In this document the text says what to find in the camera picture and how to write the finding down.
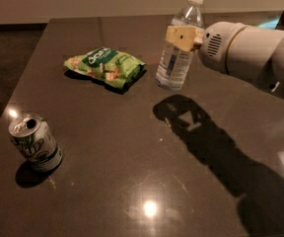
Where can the blue plastic water bottle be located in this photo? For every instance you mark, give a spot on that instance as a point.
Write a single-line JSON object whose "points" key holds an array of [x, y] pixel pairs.
{"points": [[174, 63]]}

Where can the green white soda can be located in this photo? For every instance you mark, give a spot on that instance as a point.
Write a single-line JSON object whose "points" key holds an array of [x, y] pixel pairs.
{"points": [[32, 137]]}

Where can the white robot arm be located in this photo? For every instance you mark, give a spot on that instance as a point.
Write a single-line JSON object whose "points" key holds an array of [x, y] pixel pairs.
{"points": [[252, 54]]}

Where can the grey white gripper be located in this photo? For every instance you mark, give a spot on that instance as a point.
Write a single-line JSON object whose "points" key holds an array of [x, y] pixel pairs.
{"points": [[216, 46]]}

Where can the green chip bag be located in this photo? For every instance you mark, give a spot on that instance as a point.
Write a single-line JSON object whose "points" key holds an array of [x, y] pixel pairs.
{"points": [[113, 67]]}

